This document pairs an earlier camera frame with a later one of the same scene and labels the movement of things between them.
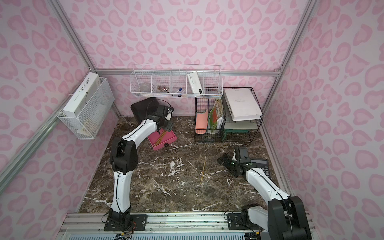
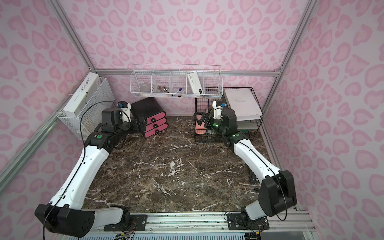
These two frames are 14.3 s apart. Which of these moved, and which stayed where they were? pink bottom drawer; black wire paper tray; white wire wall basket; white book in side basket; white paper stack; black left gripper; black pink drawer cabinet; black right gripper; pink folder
Moved: pink bottom drawer; black right gripper; black left gripper
Stayed: white paper stack; pink folder; black wire paper tray; white book in side basket; black pink drawer cabinet; white wire wall basket
